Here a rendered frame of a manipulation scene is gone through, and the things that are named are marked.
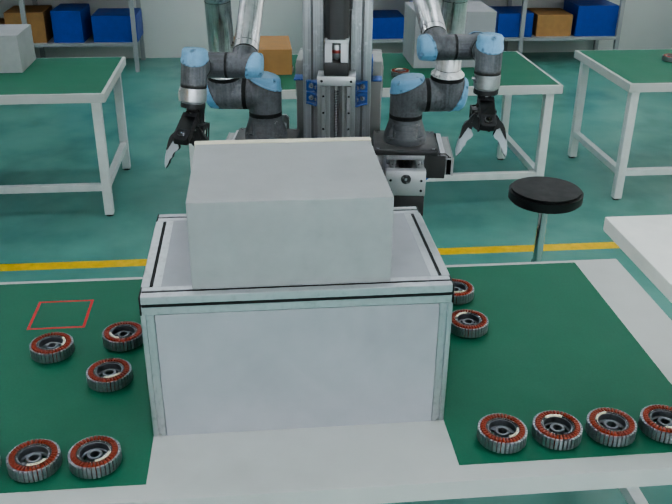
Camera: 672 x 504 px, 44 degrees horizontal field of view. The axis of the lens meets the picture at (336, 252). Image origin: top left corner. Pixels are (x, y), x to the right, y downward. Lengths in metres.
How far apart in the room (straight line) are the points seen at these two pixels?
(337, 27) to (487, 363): 1.30
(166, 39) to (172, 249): 7.01
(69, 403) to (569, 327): 1.36
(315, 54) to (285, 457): 1.61
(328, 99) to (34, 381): 1.42
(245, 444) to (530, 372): 0.77
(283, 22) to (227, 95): 5.97
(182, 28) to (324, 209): 7.24
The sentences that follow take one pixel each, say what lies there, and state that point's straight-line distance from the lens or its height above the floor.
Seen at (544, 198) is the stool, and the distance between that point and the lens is 3.83.
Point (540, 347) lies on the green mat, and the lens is 2.33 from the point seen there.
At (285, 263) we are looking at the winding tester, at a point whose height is 1.17.
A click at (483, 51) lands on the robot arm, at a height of 1.47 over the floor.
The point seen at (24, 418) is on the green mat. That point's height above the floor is 0.75.
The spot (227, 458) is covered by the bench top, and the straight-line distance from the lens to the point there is 1.90.
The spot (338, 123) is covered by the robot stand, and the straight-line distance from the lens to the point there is 3.04.
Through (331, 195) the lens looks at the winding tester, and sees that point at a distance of 1.72.
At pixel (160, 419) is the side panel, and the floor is 0.80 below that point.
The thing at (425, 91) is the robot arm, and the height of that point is 1.23.
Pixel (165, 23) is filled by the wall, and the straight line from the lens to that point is 8.88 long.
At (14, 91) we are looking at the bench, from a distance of 4.95.
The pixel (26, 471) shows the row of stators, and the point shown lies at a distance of 1.91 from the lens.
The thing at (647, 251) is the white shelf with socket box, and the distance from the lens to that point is 1.87.
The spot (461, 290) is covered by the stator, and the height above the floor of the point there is 0.76.
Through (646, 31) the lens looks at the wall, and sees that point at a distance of 9.83.
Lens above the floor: 1.97
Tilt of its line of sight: 26 degrees down
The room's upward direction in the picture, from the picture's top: 1 degrees clockwise
